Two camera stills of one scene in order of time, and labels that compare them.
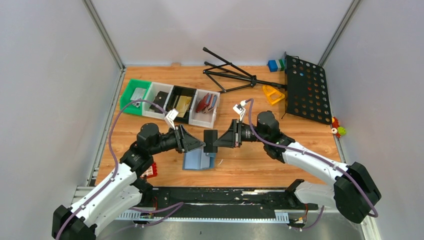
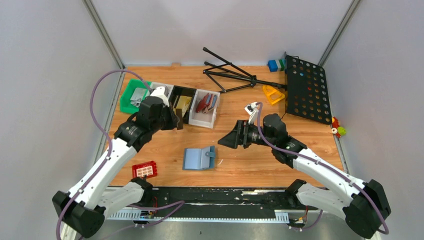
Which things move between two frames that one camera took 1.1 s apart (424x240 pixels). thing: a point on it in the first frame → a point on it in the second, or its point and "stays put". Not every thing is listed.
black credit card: (209, 137) → (179, 113)
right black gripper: (232, 137) stays put
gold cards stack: (183, 104) stays put
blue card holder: (196, 159) stays put
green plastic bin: (128, 93) stays put
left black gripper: (181, 135) → (174, 119)
